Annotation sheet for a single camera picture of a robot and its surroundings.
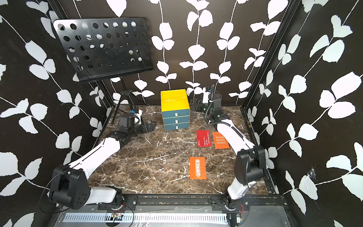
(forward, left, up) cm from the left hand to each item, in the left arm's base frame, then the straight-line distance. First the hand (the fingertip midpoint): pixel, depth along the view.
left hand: (151, 121), depth 85 cm
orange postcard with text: (-4, -46, -20) cm, 50 cm away
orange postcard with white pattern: (-23, -28, -19) cm, 41 cm away
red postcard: (-1, -35, -20) cm, 40 cm away
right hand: (+9, -26, +10) cm, 29 cm away
